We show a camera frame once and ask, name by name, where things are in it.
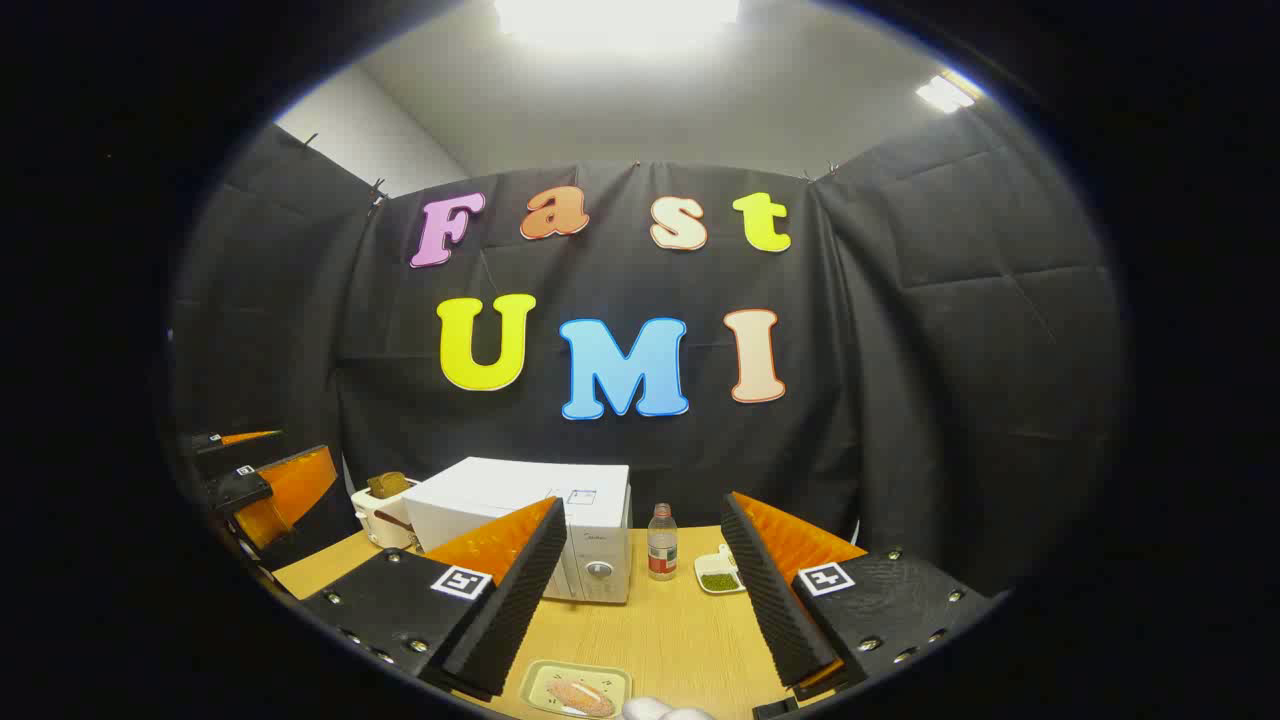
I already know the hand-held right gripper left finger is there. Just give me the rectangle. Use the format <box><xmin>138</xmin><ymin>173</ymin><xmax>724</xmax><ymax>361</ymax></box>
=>
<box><xmin>300</xmin><ymin>497</ymin><xmax>568</xmax><ymax>701</ymax></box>

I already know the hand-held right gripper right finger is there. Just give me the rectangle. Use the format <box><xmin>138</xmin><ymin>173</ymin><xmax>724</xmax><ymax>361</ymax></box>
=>
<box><xmin>720</xmin><ymin>491</ymin><xmax>991</xmax><ymax>701</ymax></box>

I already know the white microwave oven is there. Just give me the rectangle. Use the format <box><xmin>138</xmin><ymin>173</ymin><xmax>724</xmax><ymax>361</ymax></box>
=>
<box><xmin>402</xmin><ymin>457</ymin><xmax>633</xmax><ymax>604</ymax></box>

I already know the pale green food tray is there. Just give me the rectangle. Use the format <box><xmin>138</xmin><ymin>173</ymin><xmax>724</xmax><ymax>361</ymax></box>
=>
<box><xmin>518</xmin><ymin>659</ymin><xmax>633</xmax><ymax>720</ymax></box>

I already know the white divided dish with beans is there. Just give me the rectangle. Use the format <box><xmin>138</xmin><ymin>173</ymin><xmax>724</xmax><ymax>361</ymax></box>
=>
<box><xmin>694</xmin><ymin>545</ymin><xmax>749</xmax><ymax>596</ymax></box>

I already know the white toaster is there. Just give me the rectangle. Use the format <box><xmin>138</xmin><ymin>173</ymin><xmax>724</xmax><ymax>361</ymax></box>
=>
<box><xmin>350</xmin><ymin>480</ymin><xmax>421</xmax><ymax>551</ymax></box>

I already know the clear plastic bottle red label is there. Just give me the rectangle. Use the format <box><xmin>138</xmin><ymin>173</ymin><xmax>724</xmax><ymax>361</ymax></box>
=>
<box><xmin>647</xmin><ymin>503</ymin><xmax>679</xmax><ymax>582</ymax></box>

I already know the small ceiling light panel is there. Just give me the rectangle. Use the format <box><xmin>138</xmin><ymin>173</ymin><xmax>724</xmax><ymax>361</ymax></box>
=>
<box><xmin>915</xmin><ymin>70</ymin><xmax>986</xmax><ymax>114</ymax></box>

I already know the large ceiling light panel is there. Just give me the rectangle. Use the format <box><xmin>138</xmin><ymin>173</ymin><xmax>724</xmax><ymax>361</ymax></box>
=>
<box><xmin>495</xmin><ymin>0</ymin><xmax>741</xmax><ymax>51</ymax></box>

